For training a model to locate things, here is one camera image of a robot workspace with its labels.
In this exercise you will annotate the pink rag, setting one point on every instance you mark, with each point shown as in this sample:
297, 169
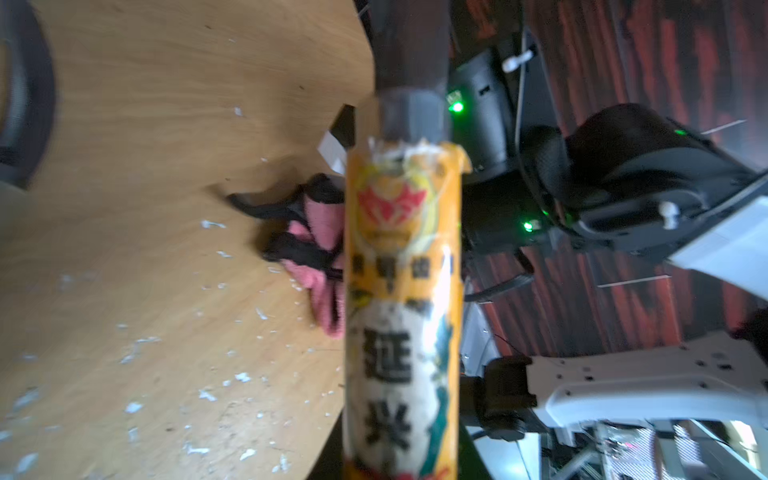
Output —
310, 247

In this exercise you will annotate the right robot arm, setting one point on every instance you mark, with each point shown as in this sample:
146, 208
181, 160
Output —
628, 180

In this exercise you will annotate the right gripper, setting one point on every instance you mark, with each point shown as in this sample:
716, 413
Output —
504, 116

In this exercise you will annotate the small sickle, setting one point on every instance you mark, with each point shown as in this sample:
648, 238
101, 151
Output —
402, 248

